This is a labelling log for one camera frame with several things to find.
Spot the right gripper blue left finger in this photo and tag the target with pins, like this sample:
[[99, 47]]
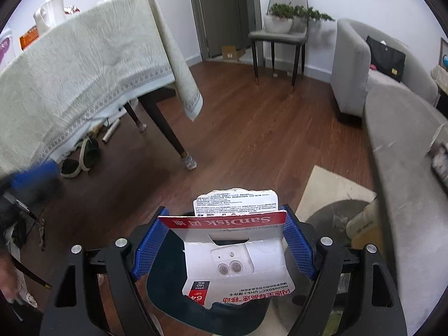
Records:
[[148, 240]]

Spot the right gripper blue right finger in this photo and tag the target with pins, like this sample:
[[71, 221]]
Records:
[[300, 237]]

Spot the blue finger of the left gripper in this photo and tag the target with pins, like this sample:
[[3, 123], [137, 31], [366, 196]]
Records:
[[36, 175]]

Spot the SanDisk cardboard package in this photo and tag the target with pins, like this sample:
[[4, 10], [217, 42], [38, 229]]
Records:
[[234, 240]]

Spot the dark trash bin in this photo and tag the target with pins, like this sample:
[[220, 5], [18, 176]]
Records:
[[164, 286]]

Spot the green white shoe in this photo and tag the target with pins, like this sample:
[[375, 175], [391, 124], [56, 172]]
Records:
[[89, 154]]

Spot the beige floor rug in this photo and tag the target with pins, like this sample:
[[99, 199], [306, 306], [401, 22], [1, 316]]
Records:
[[324, 188]]

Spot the round grey marble table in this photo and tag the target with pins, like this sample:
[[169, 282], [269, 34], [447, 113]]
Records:
[[400, 127]]

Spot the white ceramic jug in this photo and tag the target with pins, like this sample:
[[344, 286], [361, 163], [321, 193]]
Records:
[[49, 15]]

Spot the grey armchair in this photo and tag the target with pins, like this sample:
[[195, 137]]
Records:
[[352, 77]]

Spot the small cardboard box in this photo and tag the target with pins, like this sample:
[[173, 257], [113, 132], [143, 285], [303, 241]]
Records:
[[230, 53]]

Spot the black bag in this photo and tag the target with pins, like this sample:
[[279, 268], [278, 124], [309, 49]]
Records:
[[386, 59]]

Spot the grey dining chair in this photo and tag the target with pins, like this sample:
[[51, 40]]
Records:
[[297, 37]]

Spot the potted green plant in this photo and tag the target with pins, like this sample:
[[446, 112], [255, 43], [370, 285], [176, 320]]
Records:
[[280, 17]]

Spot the grey door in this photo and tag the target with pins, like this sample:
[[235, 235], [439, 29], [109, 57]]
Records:
[[225, 23]]

